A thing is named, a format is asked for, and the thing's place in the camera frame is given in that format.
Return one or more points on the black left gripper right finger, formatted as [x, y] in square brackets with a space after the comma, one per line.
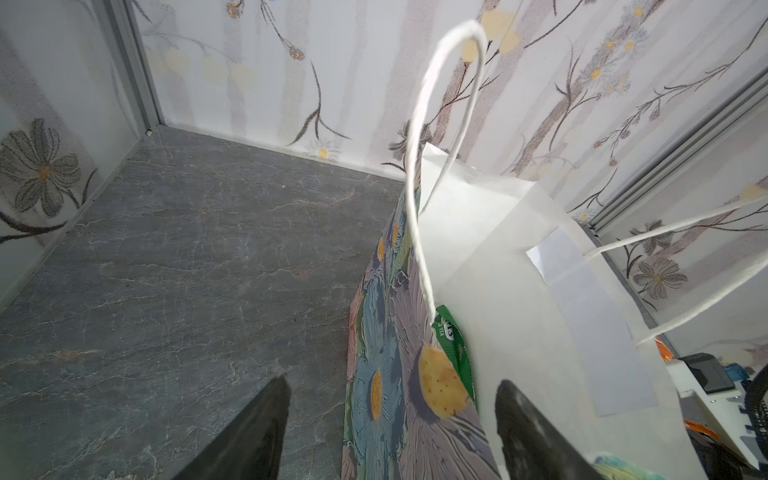
[532, 447]

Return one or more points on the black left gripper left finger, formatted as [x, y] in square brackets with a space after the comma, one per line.
[250, 446]

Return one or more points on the green snack packet front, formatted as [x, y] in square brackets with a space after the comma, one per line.
[450, 338]

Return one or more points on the floral white paper bag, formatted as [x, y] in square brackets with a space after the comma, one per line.
[537, 305]

